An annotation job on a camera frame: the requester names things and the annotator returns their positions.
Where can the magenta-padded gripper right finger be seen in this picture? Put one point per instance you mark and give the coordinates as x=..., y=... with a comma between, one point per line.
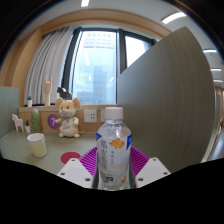
x=151, y=170

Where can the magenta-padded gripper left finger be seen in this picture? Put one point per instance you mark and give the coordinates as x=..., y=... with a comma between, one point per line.
x=77, y=173

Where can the clear plastic water bottle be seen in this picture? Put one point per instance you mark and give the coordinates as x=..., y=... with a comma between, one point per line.
x=113, y=156

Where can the flat round red coaster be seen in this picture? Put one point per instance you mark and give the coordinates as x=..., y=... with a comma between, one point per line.
x=69, y=157

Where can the pale yellow cup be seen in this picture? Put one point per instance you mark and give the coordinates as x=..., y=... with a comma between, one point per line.
x=37, y=146

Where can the cream plush mouse toy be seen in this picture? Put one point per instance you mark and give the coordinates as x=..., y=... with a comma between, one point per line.
x=68, y=116

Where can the round purple number sign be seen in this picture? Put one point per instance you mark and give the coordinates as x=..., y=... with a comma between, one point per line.
x=51, y=121

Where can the tall green cactus ornament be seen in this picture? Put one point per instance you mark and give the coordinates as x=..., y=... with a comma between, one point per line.
x=36, y=120

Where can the small potted plant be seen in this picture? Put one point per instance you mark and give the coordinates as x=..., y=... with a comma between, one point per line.
x=27, y=128
x=29, y=102

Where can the grey desk partition panel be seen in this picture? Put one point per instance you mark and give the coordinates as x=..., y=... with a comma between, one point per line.
x=170, y=100

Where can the pink wooden horse figure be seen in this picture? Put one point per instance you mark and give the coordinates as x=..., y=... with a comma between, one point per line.
x=17, y=121

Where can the black horse figure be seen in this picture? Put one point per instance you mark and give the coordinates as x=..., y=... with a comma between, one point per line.
x=62, y=93

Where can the wooden hand figure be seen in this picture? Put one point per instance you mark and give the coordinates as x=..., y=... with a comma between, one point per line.
x=47, y=91

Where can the pale green desk partition panel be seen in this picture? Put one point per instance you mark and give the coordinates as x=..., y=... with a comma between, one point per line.
x=8, y=110

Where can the grey window curtain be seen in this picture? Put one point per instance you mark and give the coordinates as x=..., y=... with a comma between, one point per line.
x=46, y=66

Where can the ceiling lights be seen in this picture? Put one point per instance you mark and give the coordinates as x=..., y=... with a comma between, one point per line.
x=173, y=17

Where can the white wall socket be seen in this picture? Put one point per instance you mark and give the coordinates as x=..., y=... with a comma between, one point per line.
x=103, y=115
x=90, y=116

